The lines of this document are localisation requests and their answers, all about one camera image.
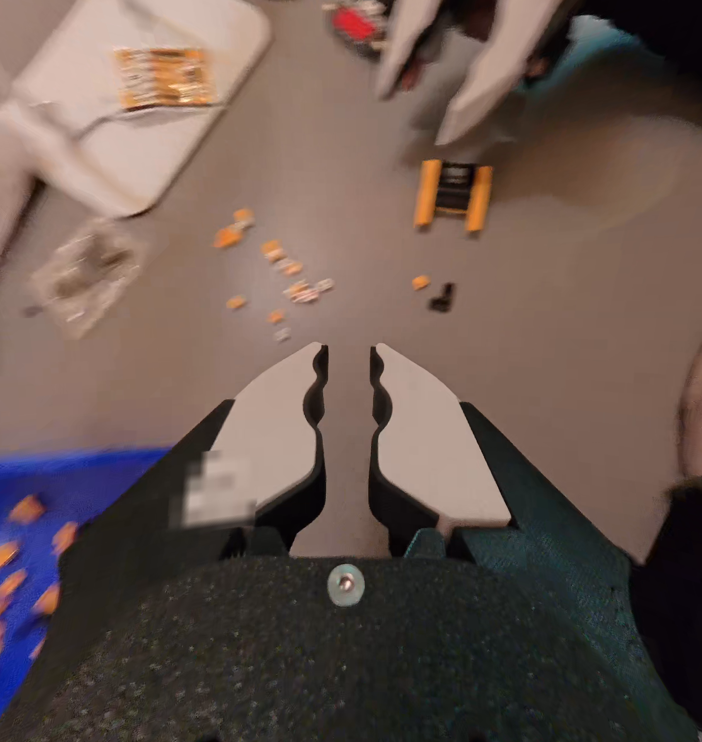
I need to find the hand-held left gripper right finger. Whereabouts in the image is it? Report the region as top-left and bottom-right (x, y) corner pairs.
(368, 342), (512, 557)

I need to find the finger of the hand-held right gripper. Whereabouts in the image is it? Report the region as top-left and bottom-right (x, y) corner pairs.
(376, 0), (465, 100)
(435, 0), (567, 147)

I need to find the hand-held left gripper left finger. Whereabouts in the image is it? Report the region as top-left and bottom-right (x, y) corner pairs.
(211, 341), (330, 556)

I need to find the orange black lego subassembly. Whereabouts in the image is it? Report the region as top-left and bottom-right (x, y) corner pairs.
(414, 159), (494, 234)

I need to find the blue plastic bin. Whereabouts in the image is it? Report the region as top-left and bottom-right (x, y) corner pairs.
(0, 445), (175, 742)

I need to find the partly built lego car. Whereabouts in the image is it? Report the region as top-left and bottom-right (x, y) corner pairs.
(323, 0), (394, 59)

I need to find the pile of orange lego pieces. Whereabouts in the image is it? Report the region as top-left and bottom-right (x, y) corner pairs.
(0, 493), (79, 725)

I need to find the cluster of orange white pieces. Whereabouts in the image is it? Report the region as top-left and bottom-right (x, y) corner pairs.
(212, 208), (336, 344)

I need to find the white book stand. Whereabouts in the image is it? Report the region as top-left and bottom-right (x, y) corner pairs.
(0, 0), (272, 220)

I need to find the clear bag of dark parts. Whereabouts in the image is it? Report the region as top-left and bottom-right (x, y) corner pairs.
(31, 219), (148, 342)

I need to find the orange sticker sheet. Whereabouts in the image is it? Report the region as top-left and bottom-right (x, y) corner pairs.
(114, 48), (218, 112)

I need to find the person's black jacket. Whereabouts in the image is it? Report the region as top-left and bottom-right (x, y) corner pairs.
(629, 475), (702, 742)

